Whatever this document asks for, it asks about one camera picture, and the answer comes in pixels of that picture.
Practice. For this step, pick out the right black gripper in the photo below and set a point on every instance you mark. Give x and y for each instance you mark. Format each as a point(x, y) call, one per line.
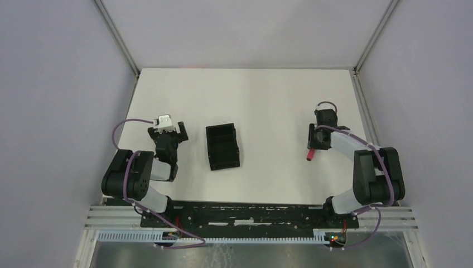
point(318, 139)

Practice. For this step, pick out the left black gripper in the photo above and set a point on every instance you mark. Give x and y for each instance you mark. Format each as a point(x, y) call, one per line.
point(168, 134)

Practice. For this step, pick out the red handled screwdriver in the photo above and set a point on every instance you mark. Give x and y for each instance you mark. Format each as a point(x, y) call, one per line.
point(310, 154)

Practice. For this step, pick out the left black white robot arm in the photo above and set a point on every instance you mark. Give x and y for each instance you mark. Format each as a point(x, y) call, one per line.
point(129, 174)

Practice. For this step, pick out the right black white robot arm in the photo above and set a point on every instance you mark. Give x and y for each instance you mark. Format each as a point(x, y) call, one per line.
point(377, 179)

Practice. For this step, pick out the black plastic bin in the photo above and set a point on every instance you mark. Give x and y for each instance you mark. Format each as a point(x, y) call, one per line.
point(222, 147)

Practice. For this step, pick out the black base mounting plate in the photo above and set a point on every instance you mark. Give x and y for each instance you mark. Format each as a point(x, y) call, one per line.
point(255, 220)

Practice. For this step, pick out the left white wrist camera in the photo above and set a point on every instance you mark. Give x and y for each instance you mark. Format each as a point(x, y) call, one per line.
point(163, 124)

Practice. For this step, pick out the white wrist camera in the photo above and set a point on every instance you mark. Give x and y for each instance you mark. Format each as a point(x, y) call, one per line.
point(317, 109)
point(163, 124)

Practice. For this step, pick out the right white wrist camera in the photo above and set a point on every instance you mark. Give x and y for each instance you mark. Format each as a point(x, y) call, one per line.
point(317, 109)

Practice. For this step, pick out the right aluminium side rail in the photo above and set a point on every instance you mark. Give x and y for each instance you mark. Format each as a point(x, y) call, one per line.
point(367, 117)

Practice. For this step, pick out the white slotted cable duct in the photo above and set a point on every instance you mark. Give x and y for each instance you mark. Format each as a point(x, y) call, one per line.
point(151, 236)

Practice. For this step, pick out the aluminium front rail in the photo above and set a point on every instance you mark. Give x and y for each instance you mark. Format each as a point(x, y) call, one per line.
point(394, 219)

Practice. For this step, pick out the left aluminium corner post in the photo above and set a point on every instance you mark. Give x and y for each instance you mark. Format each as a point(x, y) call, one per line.
point(116, 36)

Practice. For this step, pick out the aluminium corner post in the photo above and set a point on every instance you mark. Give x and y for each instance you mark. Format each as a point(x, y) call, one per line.
point(389, 11)
point(116, 36)

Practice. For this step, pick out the right aluminium corner post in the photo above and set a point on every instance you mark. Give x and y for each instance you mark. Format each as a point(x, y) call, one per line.
point(389, 11)

